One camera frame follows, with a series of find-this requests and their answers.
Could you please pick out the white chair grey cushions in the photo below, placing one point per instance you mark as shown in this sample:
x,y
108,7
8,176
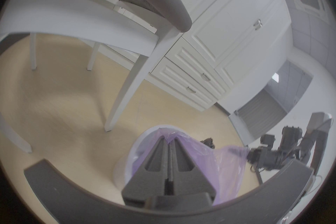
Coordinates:
x,y
65,13

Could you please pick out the black plastic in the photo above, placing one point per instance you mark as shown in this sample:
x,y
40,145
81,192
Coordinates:
x,y
208,143

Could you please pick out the purple plastic bag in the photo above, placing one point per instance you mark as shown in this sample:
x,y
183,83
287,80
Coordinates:
x,y
225,170

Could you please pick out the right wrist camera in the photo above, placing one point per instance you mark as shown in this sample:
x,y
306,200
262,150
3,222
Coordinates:
x,y
269,140

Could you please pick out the white wardrobe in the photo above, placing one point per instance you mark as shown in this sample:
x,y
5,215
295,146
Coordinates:
x,y
223,20

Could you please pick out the white trash bin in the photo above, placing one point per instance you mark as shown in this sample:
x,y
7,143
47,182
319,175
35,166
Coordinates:
x,y
123,173

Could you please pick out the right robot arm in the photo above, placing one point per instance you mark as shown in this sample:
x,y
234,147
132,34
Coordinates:
x,y
290,136

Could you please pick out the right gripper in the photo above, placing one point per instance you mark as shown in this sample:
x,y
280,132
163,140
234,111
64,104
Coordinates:
x,y
265,160

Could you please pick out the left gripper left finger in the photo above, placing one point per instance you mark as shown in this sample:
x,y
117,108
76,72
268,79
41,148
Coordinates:
x,y
147,183

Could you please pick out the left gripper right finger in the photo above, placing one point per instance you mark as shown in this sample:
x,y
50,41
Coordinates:
x,y
191,182

